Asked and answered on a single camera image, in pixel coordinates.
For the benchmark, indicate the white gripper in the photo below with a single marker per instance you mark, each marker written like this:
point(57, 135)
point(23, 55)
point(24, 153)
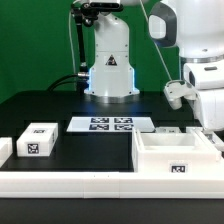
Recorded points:
point(207, 82)

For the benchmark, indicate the white cabinet body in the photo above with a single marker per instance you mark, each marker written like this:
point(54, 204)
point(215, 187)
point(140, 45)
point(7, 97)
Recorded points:
point(157, 153)

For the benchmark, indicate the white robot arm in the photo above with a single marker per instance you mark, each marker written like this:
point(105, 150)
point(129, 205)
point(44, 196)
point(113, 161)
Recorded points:
point(195, 27)

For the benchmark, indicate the white cabinet top box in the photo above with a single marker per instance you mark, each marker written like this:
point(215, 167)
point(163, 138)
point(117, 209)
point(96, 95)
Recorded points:
point(37, 140)

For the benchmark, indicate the white marker base sheet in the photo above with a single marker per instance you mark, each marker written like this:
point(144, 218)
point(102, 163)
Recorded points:
point(110, 124)

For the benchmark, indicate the white U-shaped fence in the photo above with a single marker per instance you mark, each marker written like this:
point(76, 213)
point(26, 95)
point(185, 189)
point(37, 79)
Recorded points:
point(111, 185)

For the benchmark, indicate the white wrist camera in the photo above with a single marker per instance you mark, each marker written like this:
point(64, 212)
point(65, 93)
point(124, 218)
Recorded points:
point(176, 90)

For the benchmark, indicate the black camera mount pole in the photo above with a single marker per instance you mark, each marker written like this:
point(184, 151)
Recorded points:
point(82, 15)

